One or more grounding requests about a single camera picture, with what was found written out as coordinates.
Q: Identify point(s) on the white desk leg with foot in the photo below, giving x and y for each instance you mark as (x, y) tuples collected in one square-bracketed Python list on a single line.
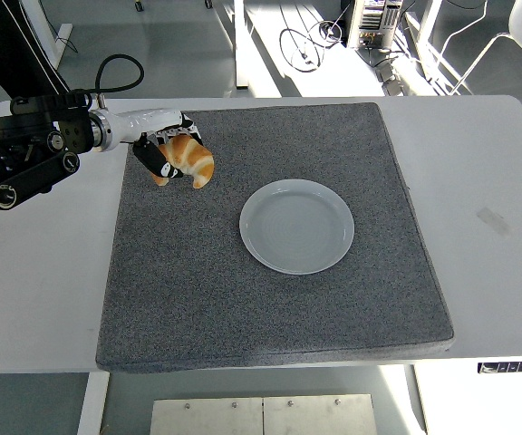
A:
[(52, 41)]

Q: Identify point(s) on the grey speckled mat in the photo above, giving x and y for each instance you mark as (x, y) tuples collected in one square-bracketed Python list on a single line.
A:
[(243, 317)]

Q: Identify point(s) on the croissant bread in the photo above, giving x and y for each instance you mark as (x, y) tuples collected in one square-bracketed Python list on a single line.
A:
[(193, 158)]

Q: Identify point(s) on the table control panel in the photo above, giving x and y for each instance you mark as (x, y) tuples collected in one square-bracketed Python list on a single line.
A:
[(515, 367)]

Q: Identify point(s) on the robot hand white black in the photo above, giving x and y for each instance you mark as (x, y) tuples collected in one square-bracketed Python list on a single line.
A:
[(143, 120)]

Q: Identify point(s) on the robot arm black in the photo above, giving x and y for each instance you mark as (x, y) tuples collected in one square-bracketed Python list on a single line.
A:
[(25, 172)]

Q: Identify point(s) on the computer tower case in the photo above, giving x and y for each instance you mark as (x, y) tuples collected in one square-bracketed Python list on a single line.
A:
[(374, 22)]

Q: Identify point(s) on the grey metal plate with screws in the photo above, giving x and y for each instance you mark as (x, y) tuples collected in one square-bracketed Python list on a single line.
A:
[(261, 417)]

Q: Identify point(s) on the grey power strip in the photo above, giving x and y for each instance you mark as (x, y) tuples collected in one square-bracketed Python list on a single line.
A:
[(391, 79)]

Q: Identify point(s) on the clear tape piece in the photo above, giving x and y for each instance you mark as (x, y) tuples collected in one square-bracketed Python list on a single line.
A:
[(494, 222)]

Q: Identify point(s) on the white table leg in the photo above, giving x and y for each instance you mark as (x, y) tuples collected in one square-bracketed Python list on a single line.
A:
[(93, 403)]

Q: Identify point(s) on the grey round plate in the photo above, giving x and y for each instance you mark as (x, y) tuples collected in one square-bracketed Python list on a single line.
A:
[(297, 226)]

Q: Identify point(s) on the white desk post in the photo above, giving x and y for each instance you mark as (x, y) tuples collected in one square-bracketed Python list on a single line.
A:
[(240, 45)]

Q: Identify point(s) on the person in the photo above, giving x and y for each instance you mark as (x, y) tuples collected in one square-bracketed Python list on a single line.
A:
[(2, 45)]

